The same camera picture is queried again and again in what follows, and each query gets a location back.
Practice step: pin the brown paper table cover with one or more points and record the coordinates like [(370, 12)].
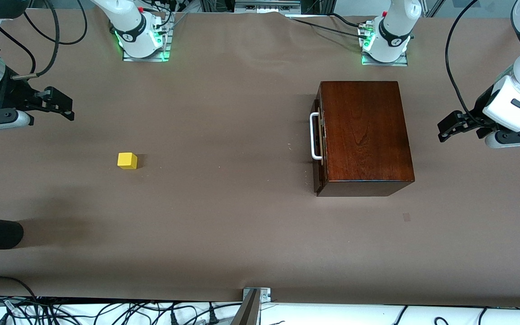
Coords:
[(242, 234)]

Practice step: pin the yellow cube block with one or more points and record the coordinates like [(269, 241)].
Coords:
[(127, 161)]

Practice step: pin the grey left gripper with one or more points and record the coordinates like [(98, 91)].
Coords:
[(482, 109)]

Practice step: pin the silver edge bracket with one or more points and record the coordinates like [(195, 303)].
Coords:
[(264, 293)]

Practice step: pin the grey aluminium post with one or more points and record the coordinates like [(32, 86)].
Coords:
[(247, 311)]

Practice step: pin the thin aluminium strut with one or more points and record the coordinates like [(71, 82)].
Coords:
[(434, 8)]

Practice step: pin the white lower surface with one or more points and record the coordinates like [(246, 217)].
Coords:
[(332, 316)]

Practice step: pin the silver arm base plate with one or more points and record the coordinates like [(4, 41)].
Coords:
[(151, 58), (386, 63)]

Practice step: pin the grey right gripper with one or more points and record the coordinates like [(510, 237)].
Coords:
[(11, 94)]

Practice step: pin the grey control device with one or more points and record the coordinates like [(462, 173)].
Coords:
[(266, 5)]

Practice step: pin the dark wooden drawer cabinet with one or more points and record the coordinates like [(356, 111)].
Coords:
[(368, 135)]

